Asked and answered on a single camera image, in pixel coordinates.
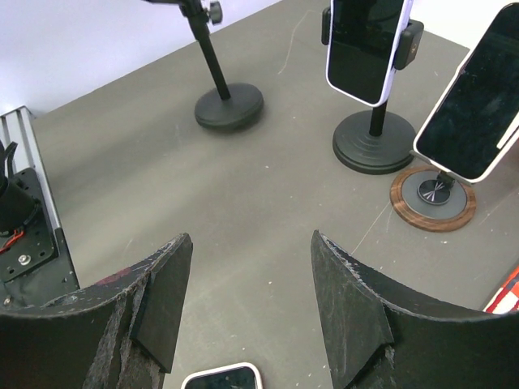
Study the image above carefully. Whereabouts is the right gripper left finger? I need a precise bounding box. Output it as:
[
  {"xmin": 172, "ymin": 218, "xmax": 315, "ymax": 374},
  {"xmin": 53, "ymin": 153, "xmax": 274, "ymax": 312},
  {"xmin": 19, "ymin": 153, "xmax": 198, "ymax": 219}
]
[{"xmin": 1, "ymin": 233, "xmax": 193, "ymax": 388}]

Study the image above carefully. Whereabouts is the phone with white case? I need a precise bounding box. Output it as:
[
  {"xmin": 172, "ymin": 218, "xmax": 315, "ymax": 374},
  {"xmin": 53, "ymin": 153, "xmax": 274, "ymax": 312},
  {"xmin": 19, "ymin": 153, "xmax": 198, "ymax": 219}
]
[{"xmin": 412, "ymin": 2, "xmax": 518, "ymax": 184}]

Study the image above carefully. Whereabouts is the patchwork placemat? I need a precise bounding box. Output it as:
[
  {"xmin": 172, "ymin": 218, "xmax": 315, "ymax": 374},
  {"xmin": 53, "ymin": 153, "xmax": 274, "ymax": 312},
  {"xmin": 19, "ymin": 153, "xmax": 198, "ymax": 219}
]
[{"xmin": 483, "ymin": 271, "xmax": 518, "ymax": 314}]

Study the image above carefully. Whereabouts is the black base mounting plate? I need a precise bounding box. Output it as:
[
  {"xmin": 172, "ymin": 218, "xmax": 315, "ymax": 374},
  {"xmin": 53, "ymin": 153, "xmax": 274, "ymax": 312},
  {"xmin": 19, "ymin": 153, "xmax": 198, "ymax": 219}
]
[{"xmin": 1, "ymin": 168, "xmax": 79, "ymax": 310}]

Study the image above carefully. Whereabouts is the black clamp phone stand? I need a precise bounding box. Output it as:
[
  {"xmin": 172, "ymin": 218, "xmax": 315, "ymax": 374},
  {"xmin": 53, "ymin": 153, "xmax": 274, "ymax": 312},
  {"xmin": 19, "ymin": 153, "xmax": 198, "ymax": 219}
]
[{"xmin": 321, "ymin": 5, "xmax": 424, "ymax": 175}]

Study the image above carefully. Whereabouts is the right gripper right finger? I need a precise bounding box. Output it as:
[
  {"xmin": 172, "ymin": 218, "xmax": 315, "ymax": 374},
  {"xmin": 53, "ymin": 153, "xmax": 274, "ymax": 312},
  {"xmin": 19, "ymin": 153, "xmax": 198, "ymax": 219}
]
[{"xmin": 311, "ymin": 232, "xmax": 518, "ymax": 388}]

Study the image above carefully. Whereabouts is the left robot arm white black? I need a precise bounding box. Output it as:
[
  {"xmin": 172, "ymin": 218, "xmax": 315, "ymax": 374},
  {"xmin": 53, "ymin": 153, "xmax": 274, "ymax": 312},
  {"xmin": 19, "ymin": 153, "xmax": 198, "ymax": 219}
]
[{"xmin": 1, "ymin": 142, "xmax": 39, "ymax": 237}]

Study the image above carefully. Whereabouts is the phone with lavender case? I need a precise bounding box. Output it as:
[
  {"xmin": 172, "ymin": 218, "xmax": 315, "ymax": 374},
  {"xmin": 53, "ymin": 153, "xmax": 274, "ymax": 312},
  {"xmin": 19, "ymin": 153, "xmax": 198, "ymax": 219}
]
[{"xmin": 325, "ymin": 0, "xmax": 414, "ymax": 108}]

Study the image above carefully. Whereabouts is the wooden base phone stand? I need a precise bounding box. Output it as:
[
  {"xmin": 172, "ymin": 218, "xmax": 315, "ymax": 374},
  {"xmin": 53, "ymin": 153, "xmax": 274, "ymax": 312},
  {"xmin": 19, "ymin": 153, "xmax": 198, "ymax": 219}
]
[{"xmin": 389, "ymin": 166, "xmax": 477, "ymax": 233}]

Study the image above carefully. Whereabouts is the phone with pink case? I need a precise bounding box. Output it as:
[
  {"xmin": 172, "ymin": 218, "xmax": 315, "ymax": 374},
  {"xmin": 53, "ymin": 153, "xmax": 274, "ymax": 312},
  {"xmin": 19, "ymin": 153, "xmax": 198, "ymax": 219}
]
[{"xmin": 181, "ymin": 361, "xmax": 264, "ymax": 389}]

